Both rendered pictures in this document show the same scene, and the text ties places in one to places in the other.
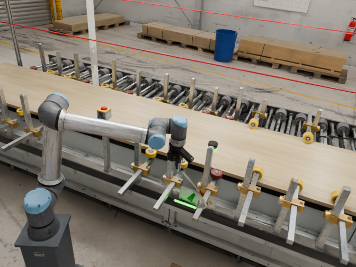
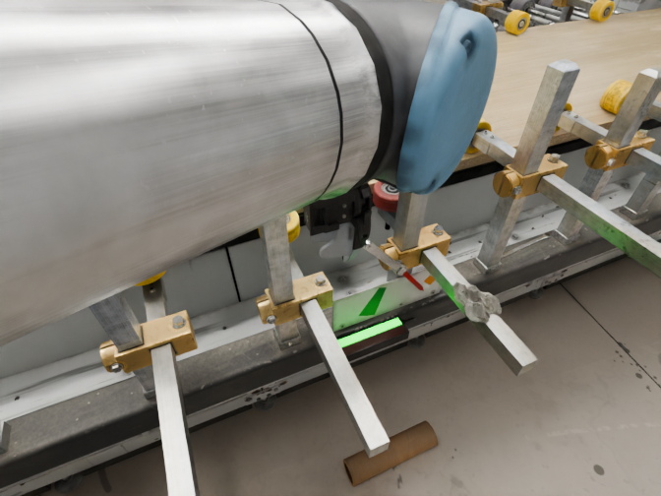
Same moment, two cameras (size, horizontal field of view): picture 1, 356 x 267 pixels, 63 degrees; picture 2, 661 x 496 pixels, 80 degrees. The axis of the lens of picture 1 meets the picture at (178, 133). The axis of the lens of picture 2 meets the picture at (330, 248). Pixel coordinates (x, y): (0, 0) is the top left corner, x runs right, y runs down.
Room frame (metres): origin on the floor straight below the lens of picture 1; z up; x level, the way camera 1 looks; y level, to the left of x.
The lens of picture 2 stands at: (1.16, 0.28, 1.38)
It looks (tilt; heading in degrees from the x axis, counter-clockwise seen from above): 44 degrees down; 316
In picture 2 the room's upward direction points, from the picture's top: straight up
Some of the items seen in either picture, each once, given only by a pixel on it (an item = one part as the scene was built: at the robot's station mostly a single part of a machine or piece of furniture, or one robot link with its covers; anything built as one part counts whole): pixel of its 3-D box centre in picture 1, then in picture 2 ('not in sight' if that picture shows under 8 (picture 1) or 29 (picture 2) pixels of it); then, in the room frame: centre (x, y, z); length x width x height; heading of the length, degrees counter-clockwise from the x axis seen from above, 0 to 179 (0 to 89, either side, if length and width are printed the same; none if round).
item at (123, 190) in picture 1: (136, 175); (167, 379); (1.55, 0.25, 0.82); 0.44 x 0.03 x 0.04; 159
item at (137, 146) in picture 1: (137, 161); (123, 327); (1.63, 0.26, 0.88); 0.04 x 0.04 x 0.48; 69
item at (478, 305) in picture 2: (202, 202); (477, 296); (1.29, -0.18, 0.87); 0.09 x 0.07 x 0.02; 159
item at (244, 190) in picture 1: (248, 189); (528, 177); (1.36, -0.46, 0.95); 0.14 x 0.06 x 0.05; 69
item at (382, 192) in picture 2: (215, 177); (390, 208); (1.56, -0.28, 0.85); 0.08 x 0.08 x 0.11
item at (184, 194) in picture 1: (197, 199); (390, 296); (1.44, -0.17, 0.75); 0.26 x 0.01 x 0.10; 69
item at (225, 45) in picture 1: (225, 45); not in sight; (7.39, -0.98, 0.36); 0.59 x 0.57 x 0.73; 153
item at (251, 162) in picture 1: (244, 190); (516, 187); (1.37, -0.44, 0.93); 0.04 x 0.04 x 0.48; 69
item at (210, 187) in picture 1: (207, 188); (412, 247); (1.45, -0.23, 0.85); 0.14 x 0.06 x 0.05; 69
